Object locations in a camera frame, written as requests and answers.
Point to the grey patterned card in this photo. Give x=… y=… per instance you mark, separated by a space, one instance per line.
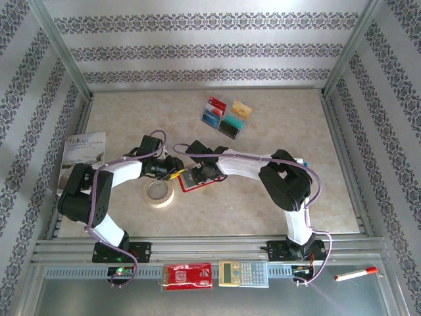
x=188 y=179

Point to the red card holder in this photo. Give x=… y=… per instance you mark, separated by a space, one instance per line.
x=197 y=188

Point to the light blue card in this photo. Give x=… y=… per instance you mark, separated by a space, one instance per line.
x=215 y=115

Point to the gold card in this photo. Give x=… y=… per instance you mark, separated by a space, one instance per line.
x=241 y=109

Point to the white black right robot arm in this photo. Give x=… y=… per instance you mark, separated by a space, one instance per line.
x=243 y=164

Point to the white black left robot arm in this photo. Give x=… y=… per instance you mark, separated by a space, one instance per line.
x=125 y=169

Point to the clear plastic card tray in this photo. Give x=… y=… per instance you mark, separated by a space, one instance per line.
x=244 y=126

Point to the teal card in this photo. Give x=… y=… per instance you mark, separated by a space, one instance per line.
x=234 y=120

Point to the beige masking tape roll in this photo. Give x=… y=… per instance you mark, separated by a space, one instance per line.
x=148 y=197

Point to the white paperback book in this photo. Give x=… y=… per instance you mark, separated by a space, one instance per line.
x=84 y=148

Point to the red packet in clear bag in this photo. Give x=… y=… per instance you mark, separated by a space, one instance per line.
x=187 y=276

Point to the beige grey calculator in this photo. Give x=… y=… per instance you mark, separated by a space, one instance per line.
x=243 y=274

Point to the left controller board with LED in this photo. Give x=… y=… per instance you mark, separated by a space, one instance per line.
x=122 y=271

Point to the red white marker pen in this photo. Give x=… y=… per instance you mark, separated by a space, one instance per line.
x=355 y=274

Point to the aluminium rail beam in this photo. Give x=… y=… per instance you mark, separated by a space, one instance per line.
x=210 y=246

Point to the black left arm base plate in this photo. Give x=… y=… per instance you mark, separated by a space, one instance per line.
x=144 y=251

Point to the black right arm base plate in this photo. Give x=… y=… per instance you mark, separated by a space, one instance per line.
x=276 y=250

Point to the aluminium frame post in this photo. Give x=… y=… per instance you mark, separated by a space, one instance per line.
x=62 y=49
x=353 y=49

